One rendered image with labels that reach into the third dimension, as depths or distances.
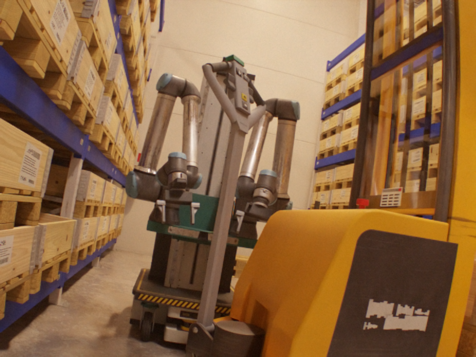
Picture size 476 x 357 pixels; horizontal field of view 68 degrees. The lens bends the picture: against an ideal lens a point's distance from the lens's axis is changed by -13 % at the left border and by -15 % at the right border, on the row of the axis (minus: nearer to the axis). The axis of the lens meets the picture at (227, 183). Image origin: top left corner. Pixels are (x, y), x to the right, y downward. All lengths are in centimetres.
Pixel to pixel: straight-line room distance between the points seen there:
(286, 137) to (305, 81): 538
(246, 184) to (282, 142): 38
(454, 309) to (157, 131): 174
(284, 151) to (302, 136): 506
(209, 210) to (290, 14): 613
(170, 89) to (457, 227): 167
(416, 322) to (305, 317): 36
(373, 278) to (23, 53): 131
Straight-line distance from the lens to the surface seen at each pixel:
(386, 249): 111
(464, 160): 137
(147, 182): 229
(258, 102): 169
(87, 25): 208
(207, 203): 253
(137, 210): 687
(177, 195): 189
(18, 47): 149
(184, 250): 261
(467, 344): 146
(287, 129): 238
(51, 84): 181
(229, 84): 147
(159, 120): 230
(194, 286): 265
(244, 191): 213
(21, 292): 179
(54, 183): 296
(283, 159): 237
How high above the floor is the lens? 79
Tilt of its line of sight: 5 degrees up
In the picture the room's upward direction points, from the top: 10 degrees clockwise
